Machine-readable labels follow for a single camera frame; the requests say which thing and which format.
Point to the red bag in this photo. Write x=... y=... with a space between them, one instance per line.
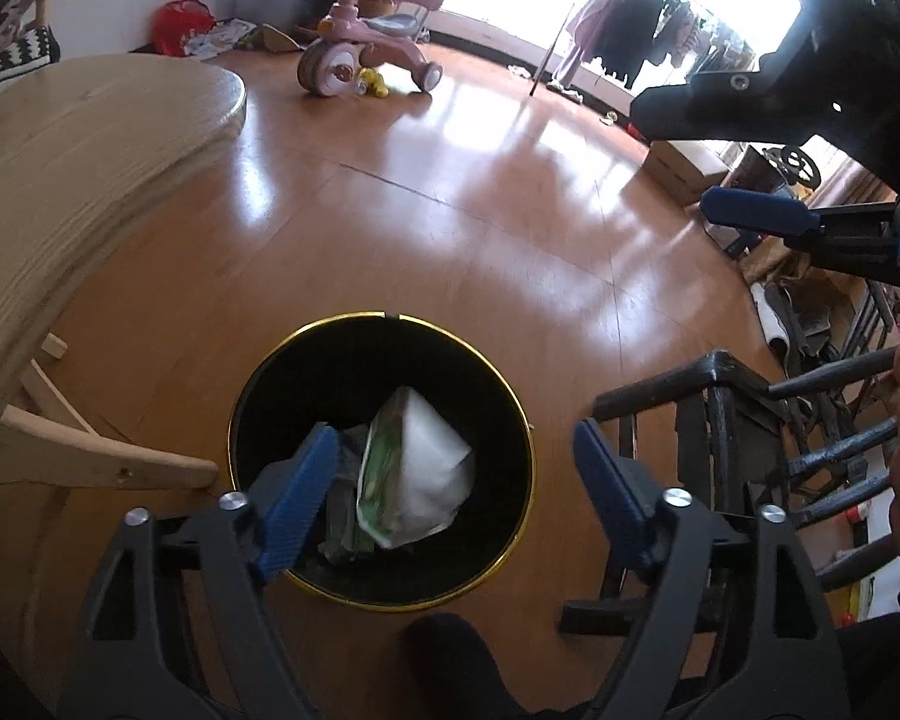
x=182 y=28

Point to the cardboard box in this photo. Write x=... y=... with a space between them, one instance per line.
x=682 y=169

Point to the scattered papers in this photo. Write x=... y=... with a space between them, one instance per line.
x=221 y=37

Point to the clothes rack with garments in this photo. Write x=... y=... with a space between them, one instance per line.
x=645 y=15

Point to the white green plastic packet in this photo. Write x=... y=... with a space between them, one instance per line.
x=427 y=472

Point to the black wooden chair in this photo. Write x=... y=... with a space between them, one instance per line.
x=727 y=420

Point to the pink tricycle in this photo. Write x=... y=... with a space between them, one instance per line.
x=360 y=45

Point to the white rolled sheet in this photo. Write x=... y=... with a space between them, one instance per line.
x=771 y=319

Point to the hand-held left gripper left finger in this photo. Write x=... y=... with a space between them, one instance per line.
x=300 y=502

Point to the yellow toy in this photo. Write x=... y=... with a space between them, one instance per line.
x=375 y=82

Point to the black gold-rimmed bin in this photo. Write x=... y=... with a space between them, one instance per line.
x=495 y=420

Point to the wooden table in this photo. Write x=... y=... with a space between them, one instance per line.
x=67 y=165

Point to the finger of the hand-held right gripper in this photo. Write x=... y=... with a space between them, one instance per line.
x=757 y=211
x=705 y=112

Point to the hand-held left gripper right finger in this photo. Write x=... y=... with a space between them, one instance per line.
x=611 y=491

